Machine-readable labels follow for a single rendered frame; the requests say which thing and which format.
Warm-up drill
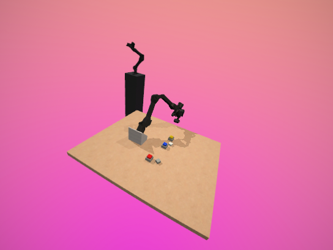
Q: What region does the yellow button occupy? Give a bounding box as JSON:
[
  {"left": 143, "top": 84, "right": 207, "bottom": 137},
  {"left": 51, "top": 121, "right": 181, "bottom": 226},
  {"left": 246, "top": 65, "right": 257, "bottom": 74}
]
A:
[{"left": 168, "top": 135, "right": 174, "bottom": 142}]

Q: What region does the red button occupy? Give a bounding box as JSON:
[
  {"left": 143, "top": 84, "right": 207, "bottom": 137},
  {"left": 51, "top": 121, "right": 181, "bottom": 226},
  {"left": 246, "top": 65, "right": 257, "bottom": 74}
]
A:
[{"left": 145, "top": 154, "right": 154, "bottom": 162}]

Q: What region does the blue button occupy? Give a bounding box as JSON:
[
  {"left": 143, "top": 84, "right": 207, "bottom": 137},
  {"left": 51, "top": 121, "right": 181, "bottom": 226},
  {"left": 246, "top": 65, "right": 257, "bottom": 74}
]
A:
[{"left": 161, "top": 142, "right": 168, "bottom": 149}]

